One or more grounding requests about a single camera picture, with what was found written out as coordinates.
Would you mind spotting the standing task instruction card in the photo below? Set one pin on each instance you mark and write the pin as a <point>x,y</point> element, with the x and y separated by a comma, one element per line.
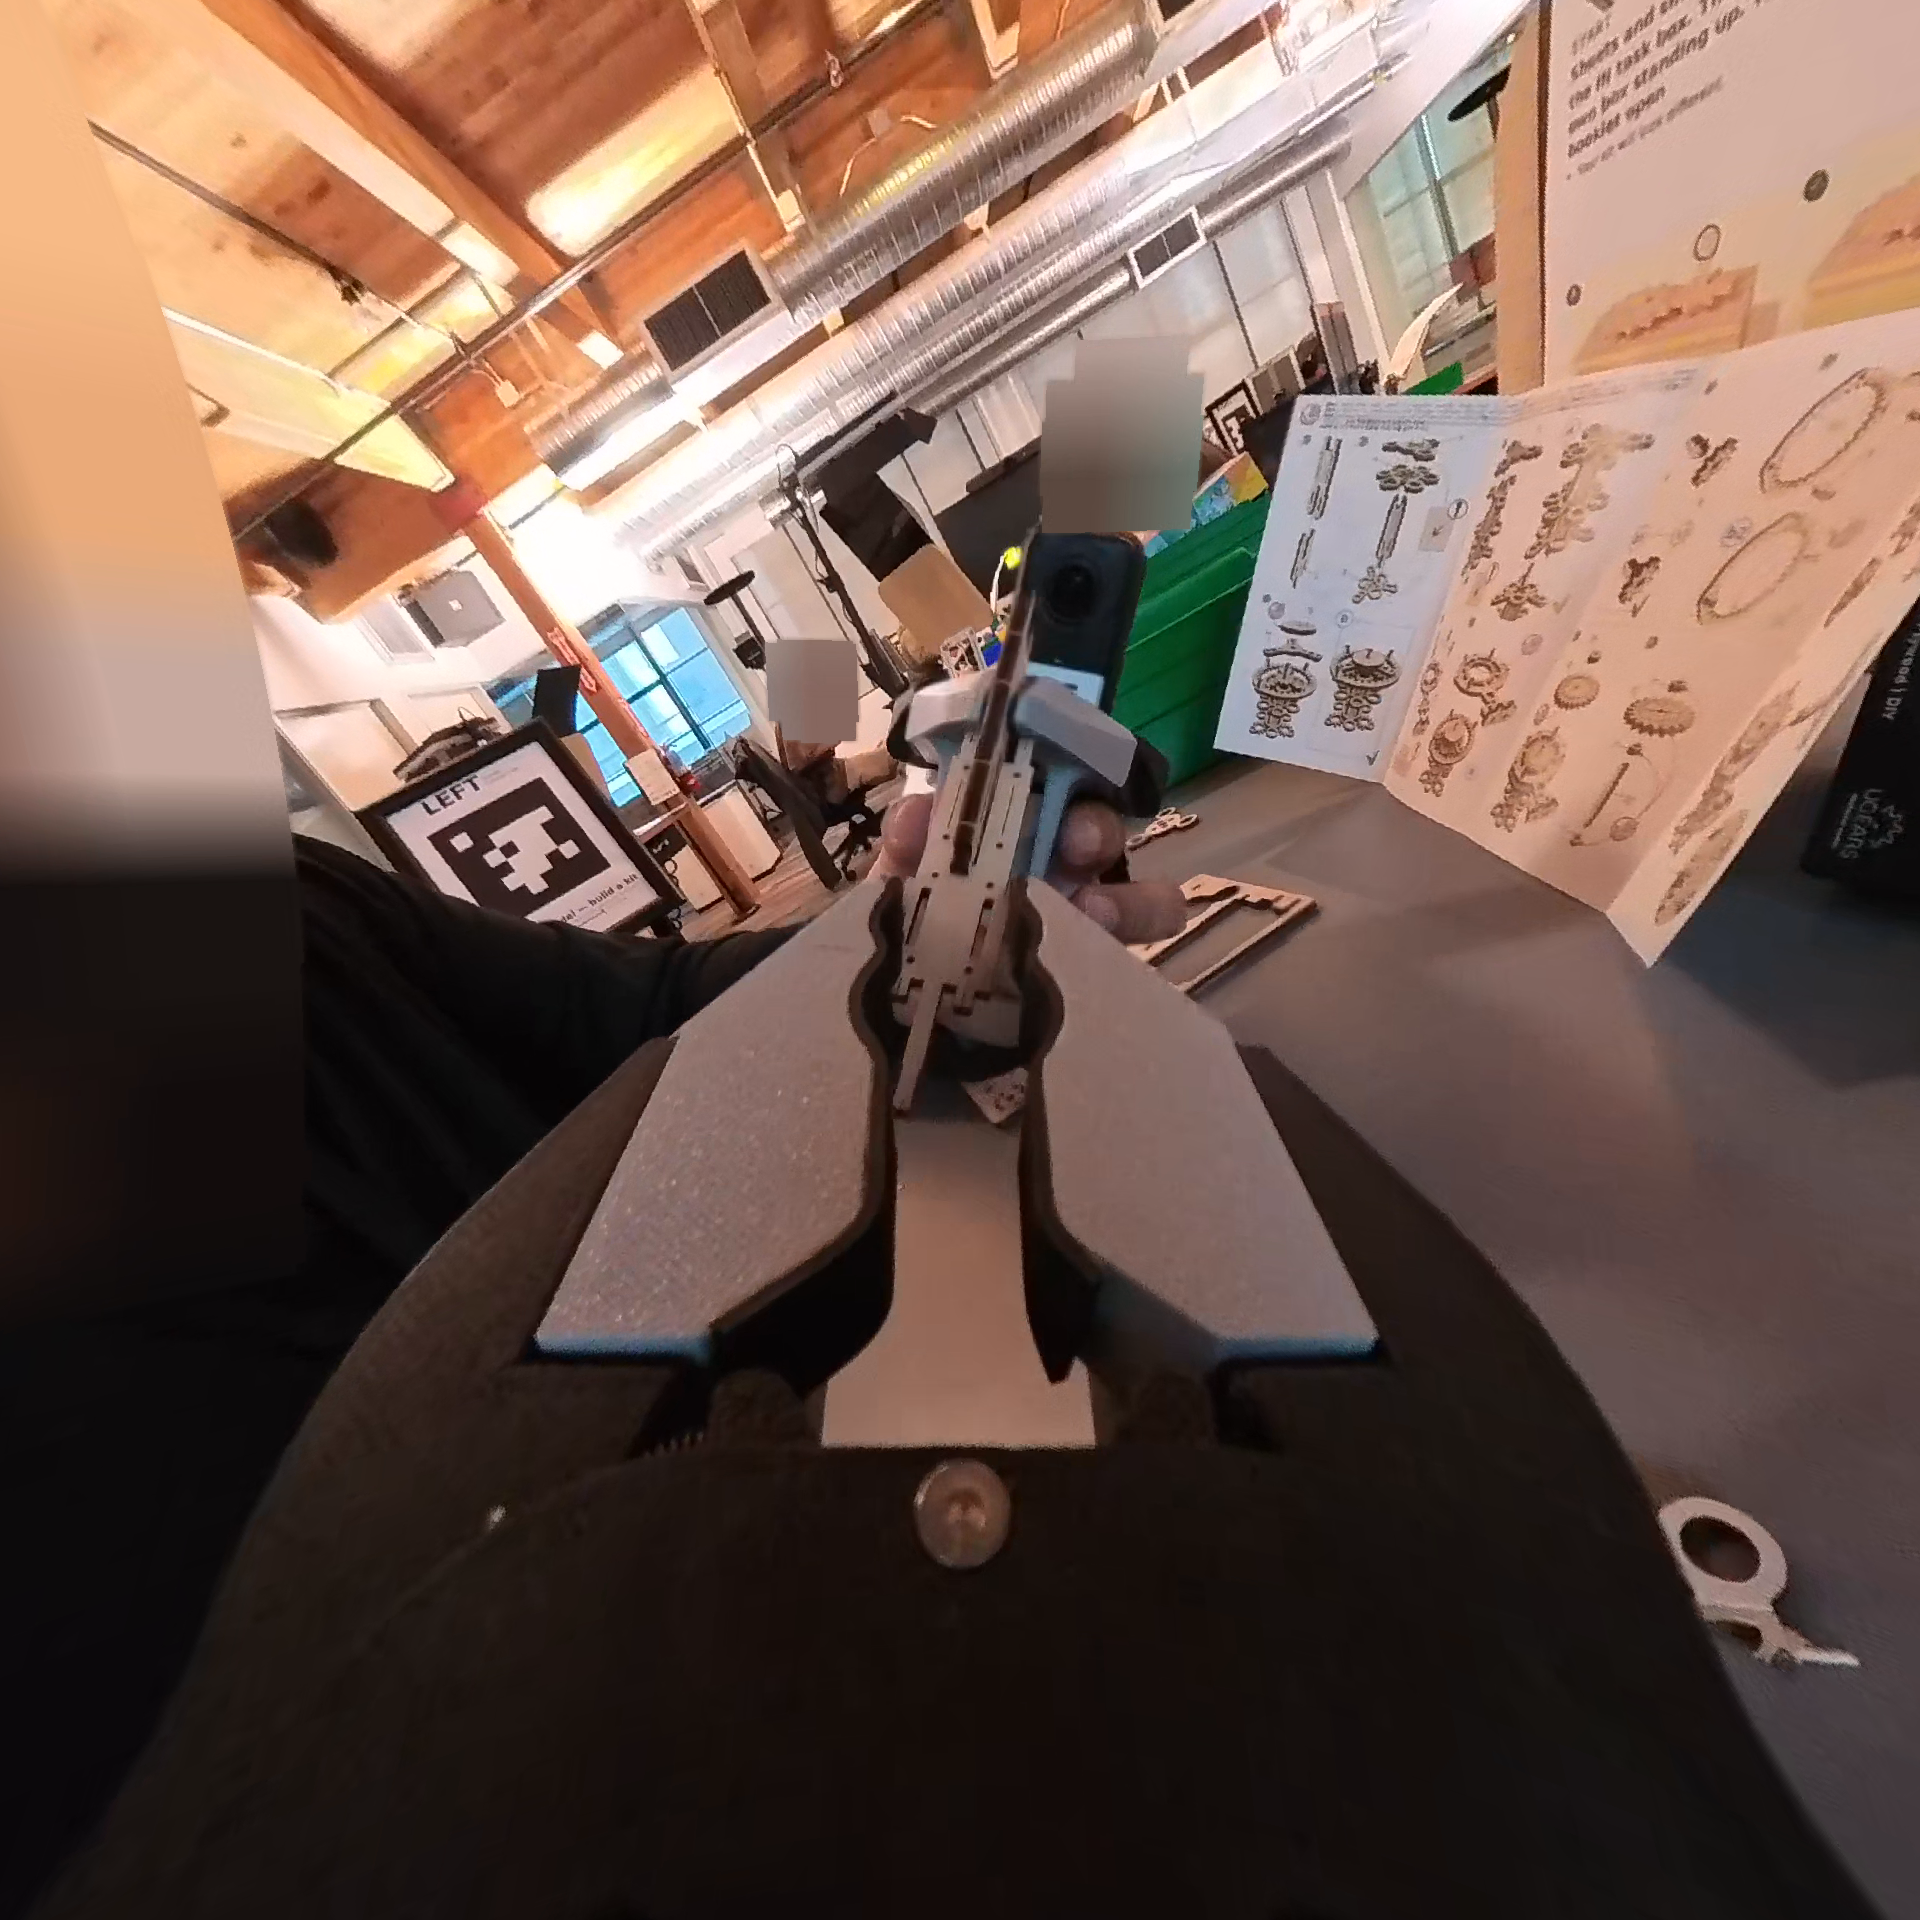
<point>1725,226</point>

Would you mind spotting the person's left forearm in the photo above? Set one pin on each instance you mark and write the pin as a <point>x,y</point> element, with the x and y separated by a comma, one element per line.
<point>494,1020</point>

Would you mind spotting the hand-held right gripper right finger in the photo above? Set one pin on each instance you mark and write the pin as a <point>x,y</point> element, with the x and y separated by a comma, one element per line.
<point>1200,1186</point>

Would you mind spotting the flower-shaped wooden part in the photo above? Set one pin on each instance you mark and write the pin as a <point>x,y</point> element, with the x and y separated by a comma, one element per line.
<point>1161,827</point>

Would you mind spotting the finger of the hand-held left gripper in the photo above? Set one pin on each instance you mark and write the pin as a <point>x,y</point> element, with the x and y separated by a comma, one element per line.
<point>945,716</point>
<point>1084,734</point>

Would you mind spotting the silver ventilation duct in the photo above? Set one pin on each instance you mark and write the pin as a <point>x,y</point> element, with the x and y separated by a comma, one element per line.
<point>960,324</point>
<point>974,166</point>

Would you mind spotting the green plastic bin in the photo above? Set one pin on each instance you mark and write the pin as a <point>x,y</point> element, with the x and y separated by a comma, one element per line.
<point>1185,661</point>

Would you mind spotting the folded assembly instruction sheet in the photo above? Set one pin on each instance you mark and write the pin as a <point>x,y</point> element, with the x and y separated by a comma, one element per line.
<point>1575,629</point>

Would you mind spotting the punched-out wooden sheet frame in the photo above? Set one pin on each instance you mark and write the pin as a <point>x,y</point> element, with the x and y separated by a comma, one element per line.
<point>1268,906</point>

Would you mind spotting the person's left hand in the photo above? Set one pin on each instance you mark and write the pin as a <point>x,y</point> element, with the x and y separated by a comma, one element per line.
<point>1119,902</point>

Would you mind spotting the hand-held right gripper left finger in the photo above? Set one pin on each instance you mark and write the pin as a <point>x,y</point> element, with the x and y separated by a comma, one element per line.
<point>721,1171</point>

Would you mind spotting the black softbox light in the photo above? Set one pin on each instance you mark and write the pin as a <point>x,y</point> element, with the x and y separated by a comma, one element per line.
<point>862,495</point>

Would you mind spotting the cardboard box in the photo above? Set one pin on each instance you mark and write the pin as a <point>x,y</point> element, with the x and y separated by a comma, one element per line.
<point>931,600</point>

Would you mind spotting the long wooden model part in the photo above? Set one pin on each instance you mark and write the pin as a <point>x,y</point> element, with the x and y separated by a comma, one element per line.
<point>968,840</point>

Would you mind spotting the black model kit box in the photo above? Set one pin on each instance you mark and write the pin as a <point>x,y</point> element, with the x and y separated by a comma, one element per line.
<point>1868,796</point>

